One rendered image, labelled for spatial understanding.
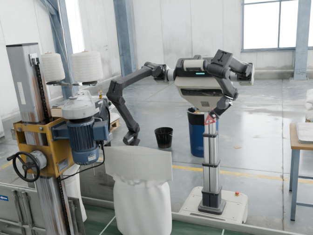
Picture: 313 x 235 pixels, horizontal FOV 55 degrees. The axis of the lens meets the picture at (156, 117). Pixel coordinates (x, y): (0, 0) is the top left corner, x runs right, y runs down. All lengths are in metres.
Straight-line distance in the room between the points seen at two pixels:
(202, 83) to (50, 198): 1.21
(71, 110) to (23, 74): 0.31
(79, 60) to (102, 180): 1.28
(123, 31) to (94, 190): 8.32
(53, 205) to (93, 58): 0.89
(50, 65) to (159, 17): 8.61
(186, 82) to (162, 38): 8.21
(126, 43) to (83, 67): 8.91
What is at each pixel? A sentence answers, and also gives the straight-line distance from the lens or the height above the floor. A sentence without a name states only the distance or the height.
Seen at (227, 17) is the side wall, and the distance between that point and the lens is 9.74.
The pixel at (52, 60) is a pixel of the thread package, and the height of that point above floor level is 1.65.
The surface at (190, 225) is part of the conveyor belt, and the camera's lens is 2.34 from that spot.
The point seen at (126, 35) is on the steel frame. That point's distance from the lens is 10.56.
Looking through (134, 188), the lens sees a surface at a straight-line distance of 2.01.
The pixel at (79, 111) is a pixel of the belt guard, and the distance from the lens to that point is 1.60.
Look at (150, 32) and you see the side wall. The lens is 10.44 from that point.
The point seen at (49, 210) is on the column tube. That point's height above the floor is 0.79.
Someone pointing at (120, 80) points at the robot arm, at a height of 1.50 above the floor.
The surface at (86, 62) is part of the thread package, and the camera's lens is 1.69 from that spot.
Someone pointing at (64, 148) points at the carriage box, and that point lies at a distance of 1.82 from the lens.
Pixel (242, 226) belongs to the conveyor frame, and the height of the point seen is 0.41.
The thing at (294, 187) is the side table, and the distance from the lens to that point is 2.97.
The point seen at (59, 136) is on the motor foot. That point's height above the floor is 1.25.
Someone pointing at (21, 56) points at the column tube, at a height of 1.70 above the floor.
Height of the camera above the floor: 1.80
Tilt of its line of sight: 17 degrees down
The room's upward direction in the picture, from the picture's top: 4 degrees counter-clockwise
